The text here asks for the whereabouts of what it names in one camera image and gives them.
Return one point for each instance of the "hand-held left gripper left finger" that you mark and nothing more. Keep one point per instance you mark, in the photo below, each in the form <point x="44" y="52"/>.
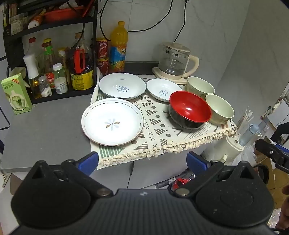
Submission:
<point x="89" y="161"/>

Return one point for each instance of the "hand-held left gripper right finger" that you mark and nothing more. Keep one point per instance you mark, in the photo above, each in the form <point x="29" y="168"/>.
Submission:
<point x="195" y="161"/>

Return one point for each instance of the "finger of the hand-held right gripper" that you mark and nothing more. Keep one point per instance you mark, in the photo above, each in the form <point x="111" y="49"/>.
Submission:
<point x="268" y="150"/>

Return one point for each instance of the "red and black bowl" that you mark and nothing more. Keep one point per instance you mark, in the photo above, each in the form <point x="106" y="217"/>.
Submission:
<point x="188" y="108"/>

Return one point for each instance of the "pale green bowl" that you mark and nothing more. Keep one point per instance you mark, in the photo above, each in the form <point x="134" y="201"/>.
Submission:
<point x="220" y="108"/>
<point x="201" y="85"/>

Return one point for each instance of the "large white plate blue rim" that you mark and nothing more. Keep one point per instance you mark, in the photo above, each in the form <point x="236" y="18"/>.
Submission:
<point x="122" y="84"/>

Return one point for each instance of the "clear bluish bottle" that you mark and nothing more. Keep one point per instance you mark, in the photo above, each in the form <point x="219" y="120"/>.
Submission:
<point x="250" y="133"/>

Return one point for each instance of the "red and black tool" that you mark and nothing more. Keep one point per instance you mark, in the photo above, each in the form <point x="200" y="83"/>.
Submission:
<point x="180" y="183"/>

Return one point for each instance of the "white plastic appliance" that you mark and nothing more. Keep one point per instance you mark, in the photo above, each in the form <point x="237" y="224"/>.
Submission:
<point x="222" y="146"/>

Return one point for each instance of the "cardboard box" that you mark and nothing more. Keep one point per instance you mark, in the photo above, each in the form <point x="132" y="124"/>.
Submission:
<point x="274" y="180"/>

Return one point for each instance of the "white plate with flower motif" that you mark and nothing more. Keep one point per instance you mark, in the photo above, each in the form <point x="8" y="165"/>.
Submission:
<point x="112" y="133"/>

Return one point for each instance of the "patterned fringed table mat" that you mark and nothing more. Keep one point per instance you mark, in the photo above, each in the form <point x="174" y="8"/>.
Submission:
<point x="158" y="135"/>

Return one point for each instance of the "small white plate blue rim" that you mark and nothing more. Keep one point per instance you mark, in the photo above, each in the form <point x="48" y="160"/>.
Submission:
<point x="161" y="89"/>

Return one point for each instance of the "small clear spice jar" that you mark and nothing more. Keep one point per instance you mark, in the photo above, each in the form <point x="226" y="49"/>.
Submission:
<point x="44" y="87"/>

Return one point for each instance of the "white capped pill bottle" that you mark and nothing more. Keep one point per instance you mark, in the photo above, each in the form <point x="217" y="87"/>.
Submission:
<point x="60" y="79"/>

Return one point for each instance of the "cream kettle base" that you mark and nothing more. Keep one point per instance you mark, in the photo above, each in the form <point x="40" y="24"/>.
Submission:
<point x="158" y="74"/>

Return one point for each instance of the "red drink can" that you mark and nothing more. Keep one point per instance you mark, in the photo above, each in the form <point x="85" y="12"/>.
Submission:
<point x="102" y="48"/>
<point x="103" y="66"/>

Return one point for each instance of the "green carton box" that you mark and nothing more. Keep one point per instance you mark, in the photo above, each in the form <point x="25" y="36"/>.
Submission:
<point x="17" y="97"/>

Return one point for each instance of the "glass electric kettle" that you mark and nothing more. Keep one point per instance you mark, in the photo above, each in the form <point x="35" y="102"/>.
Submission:
<point x="175" y="61"/>

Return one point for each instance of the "green capped condiment bottle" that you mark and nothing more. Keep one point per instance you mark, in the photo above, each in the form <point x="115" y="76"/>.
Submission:
<point x="47" y="56"/>

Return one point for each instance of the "orange juice bottle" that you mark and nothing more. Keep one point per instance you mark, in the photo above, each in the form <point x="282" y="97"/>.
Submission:
<point x="117" y="49"/>

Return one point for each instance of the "red capped clear bottle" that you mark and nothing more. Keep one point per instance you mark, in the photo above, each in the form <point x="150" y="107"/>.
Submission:
<point x="31" y="44"/>

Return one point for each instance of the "black metal shelf rack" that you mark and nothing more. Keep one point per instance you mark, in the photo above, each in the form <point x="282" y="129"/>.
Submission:
<point x="13" y="47"/>

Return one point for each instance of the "orange and white bottle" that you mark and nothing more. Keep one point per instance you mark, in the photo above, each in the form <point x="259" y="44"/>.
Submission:
<point x="37" y="21"/>

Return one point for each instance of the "red plastic tray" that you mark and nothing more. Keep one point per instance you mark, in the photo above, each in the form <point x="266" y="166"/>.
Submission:
<point x="63" y="12"/>

